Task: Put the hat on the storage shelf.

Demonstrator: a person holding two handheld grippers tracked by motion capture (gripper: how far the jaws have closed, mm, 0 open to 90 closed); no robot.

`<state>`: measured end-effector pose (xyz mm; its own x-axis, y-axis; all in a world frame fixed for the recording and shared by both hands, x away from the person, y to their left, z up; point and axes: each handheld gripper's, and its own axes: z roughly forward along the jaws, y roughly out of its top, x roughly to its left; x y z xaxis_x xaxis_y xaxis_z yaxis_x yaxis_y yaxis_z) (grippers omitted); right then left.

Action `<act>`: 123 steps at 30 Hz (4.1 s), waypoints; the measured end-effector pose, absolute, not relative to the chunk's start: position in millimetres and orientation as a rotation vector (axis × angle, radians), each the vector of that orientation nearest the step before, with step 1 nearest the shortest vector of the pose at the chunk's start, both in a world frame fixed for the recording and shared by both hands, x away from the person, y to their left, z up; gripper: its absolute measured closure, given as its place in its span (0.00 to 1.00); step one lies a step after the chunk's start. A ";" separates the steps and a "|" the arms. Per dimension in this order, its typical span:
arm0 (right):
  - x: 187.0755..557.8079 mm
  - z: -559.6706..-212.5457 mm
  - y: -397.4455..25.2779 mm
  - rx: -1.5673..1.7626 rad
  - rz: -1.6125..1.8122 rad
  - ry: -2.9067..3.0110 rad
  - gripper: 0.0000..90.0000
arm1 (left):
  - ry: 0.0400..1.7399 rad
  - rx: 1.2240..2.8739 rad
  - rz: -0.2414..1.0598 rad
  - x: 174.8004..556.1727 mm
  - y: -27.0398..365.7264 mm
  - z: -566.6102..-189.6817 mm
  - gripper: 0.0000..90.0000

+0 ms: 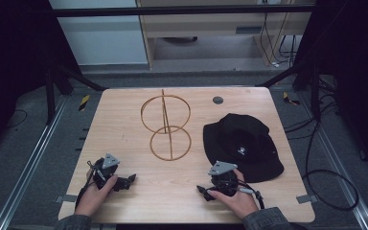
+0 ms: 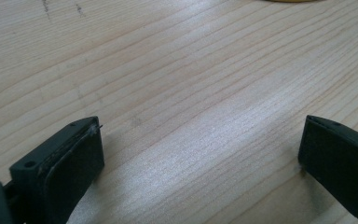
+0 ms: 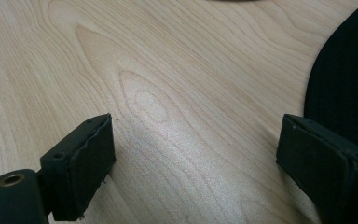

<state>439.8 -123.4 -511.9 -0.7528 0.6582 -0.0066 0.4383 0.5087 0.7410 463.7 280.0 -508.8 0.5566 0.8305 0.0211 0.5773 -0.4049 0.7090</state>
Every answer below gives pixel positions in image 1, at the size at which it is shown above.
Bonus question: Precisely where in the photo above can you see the black curtain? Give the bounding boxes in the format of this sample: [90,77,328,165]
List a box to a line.
[0,0,81,157]
[294,0,368,178]

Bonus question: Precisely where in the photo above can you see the wooden ring hat stand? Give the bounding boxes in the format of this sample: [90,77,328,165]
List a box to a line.
[140,88,193,162]

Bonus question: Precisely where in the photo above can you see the white cabinet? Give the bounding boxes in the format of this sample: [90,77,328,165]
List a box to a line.
[48,0,150,67]

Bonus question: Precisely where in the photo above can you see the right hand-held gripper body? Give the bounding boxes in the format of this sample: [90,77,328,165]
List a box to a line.
[207,160,240,196]

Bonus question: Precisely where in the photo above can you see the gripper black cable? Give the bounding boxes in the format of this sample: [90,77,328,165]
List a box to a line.
[74,160,99,211]
[235,178,265,211]

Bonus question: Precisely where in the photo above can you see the black bucket hat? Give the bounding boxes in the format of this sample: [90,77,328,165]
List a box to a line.
[202,112,285,184]

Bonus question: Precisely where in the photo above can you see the yellow black striped tape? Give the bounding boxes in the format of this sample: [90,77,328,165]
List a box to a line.
[78,94,91,112]
[282,91,301,106]

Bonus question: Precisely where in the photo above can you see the person's left hand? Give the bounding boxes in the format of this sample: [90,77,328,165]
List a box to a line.
[74,169,119,218]

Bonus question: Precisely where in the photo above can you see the hanging black cables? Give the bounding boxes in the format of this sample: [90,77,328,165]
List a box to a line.
[259,2,299,69]

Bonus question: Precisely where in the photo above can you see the black floor cable loop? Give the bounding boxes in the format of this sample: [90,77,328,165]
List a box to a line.
[283,85,360,212]

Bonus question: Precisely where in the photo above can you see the person's right hand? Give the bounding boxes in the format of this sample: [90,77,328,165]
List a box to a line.
[206,168,260,220]

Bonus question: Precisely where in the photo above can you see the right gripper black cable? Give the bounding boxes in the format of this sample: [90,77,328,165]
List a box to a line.
[235,178,265,211]

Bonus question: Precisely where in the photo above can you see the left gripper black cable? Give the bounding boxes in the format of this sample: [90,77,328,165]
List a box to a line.
[74,160,99,211]

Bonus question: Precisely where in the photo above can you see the thin black floor cable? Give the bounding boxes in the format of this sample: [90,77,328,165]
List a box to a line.
[5,108,29,129]

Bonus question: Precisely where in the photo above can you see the black metal stand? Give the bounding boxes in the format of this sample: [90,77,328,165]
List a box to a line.
[43,62,109,127]
[254,60,322,124]

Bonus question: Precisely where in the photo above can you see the grey metal table bracket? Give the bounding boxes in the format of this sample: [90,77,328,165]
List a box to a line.
[55,194,78,204]
[295,194,319,205]

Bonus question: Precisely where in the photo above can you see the black horizontal frame bar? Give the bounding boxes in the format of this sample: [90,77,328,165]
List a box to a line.
[51,5,316,18]

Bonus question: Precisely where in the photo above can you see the aluminium floor rail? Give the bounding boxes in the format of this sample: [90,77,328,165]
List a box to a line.
[0,95,69,230]
[299,91,368,230]

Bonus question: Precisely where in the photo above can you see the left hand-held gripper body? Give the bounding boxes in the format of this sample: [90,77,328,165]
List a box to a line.
[89,152,121,192]

